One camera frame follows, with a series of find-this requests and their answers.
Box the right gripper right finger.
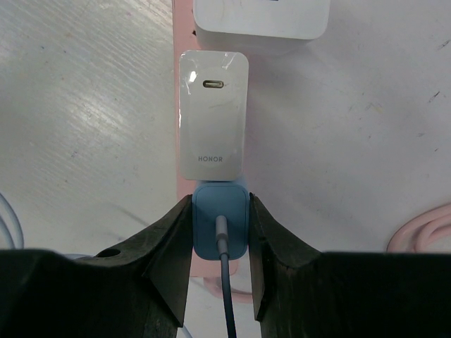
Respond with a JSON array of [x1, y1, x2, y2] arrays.
[[249, 196, 450, 337]]

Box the white charger plug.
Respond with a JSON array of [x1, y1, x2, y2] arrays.
[[192, 0, 331, 55], [178, 50, 249, 181]]

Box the thin blue charging cable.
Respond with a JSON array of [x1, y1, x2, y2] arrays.
[[0, 192, 239, 338]]

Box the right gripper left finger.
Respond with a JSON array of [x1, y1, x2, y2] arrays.
[[1, 196, 193, 337]]

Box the blue charger plug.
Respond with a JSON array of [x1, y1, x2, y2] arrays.
[[192, 182, 250, 261]]

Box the pink power strip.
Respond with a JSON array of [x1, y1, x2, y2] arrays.
[[172, 1, 249, 298]]

